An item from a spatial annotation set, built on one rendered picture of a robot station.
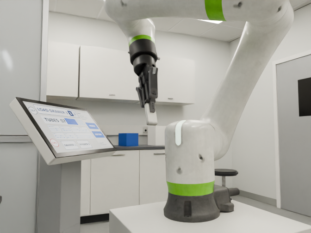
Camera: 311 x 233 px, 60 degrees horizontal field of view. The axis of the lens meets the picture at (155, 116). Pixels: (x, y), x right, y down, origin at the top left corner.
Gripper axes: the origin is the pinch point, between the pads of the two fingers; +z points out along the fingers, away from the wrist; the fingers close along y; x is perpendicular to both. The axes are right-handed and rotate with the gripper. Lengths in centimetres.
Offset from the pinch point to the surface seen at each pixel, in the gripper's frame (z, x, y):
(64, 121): -22, 18, 52
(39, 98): -67, 27, 108
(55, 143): -6.1, 22.5, 40.5
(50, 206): 13, 20, 68
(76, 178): 0, 9, 68
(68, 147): -6.2, 16.7, 44.5
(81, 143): -11, 10, 52
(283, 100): -138, -296, 149
